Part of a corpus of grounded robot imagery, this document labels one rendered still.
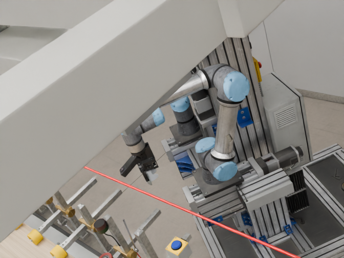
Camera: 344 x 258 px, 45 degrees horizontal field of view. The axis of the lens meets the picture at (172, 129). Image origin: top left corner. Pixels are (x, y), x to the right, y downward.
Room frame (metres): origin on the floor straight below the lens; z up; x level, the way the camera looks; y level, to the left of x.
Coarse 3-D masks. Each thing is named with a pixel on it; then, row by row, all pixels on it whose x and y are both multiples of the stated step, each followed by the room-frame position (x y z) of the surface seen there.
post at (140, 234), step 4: (136, 232) 1.36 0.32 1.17; (140, 232) 1.36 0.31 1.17; (144, 232) 1.36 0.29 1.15; (136, 236) 1.36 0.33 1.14; (140, 236) 1.35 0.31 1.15; (144, 236) 1.36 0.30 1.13; (140, 240) 1.35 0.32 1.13; (144, 240) 1.35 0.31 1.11; (148, 240) 1.36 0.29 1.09; (140, 244) 1.37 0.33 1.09; (144, 244) 1.35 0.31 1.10; (148, 244) 1.36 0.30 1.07; (144, 248) 1.35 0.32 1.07; (148, 248) 1.35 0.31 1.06; (152, 248) 1.36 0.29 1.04; (144, 252) 1.37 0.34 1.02; (148, 252) 1.35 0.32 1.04; (152, 252) 1.36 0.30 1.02; (148, 256) 1.36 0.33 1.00; (152, 256) 1.35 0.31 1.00; (156, 256) 1.36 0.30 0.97
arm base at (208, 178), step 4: (204, 168) 1.64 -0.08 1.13; (204, 172) 1.65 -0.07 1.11; (208, 172) 1.63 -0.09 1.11; (204, 176) 1.65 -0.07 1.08; (208, 176) 1.63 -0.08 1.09; (212, 176) 1.61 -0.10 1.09; (204, 180) 1.65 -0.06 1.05; (208, 180) 1.62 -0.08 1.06; (212, 180) 1.61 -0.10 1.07; (216, 180) 1.60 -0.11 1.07; (212, 184) 1.61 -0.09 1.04; (216, 184) 1.60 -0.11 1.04
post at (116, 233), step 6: (108, 216) 1.56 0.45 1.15; (108, 222) 1.55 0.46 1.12; (114, 222) 1.56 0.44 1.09; (114, 228) 1.55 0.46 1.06; (114, 234) 1.55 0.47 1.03; (120, 234) 1.56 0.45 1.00; (120, 240) 1.55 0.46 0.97; (120, 246) 1.56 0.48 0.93; (126, 246) 1.56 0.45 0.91; (126, 252) 1.55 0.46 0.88
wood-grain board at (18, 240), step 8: (24, 224) 2.06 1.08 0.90; (16, 232) 2.01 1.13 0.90; (24, 232) 1.98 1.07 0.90; (8, 240) 1.97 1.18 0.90; (16, 240) 1.94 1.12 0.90; (24, 240) 1.92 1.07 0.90; (48, 240) 1.84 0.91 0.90; (0, 248) 1.93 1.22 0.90; (8, 248) 1.90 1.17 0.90; (16, 248) 1.87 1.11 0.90; (24, 248) 1.85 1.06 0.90; (32, 248) 1.82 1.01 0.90; (40, 248) 1.80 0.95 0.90; (48, 248) 1.77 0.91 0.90; (0, 256) 1.86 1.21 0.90; (8, 256) 1.83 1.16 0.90; (16, 256) 1.81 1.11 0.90; (24, 256) 1.78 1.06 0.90; (32, 256) 1.76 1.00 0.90; (40, 256) 1.73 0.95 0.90; (48, 256) 1.71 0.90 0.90; (72, 256) 1.64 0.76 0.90
